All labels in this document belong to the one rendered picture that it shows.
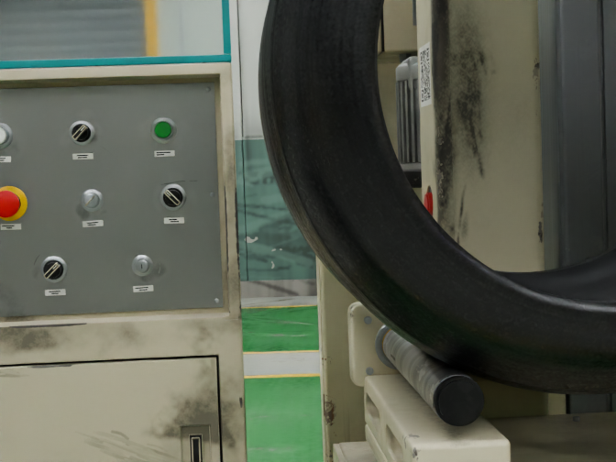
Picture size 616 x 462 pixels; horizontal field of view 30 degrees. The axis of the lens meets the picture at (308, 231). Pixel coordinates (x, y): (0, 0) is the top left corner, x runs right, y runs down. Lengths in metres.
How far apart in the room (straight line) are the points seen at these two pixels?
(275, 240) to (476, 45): 8.84
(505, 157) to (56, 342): 0.71
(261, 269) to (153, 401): 8.53
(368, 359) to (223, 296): 0.43
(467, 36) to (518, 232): 0.24
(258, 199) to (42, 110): 8.48
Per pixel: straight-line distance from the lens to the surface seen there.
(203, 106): 1.73
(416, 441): 1.04
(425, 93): 1.45
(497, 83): 1.40
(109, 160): 1.73
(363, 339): 1.36
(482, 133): 1.39
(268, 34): 1.03
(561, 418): 1.41
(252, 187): 10.19
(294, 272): 10.20
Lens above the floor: 1.11
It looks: 3 degrees down
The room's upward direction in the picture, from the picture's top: 2 degrees counter-clockwise
